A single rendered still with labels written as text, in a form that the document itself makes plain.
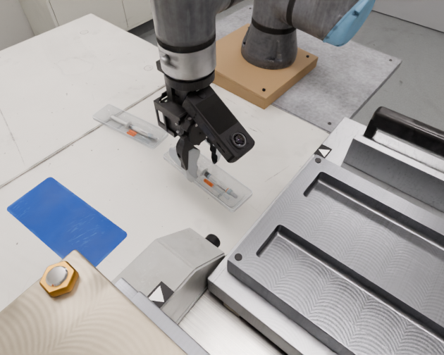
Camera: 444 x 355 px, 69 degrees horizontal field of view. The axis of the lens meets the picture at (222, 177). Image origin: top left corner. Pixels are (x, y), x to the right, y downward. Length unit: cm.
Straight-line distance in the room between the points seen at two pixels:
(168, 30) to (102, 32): 79
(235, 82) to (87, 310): 73
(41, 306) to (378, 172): 35
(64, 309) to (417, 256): 30
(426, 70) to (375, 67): 168
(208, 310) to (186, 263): 7
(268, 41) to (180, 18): 50
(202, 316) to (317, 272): 12
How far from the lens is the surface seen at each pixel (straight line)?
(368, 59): 109
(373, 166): 41
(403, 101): 235
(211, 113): 46
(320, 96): 90
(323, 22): 78
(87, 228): 64
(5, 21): 273
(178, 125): 51
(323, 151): 43
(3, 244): 70
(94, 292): 18
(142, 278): 30
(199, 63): 43
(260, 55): 89
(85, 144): 79
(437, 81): 264
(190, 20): 40
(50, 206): 70
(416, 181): 41
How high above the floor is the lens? 127
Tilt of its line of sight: 51 degrees down
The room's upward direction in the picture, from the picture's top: straight up
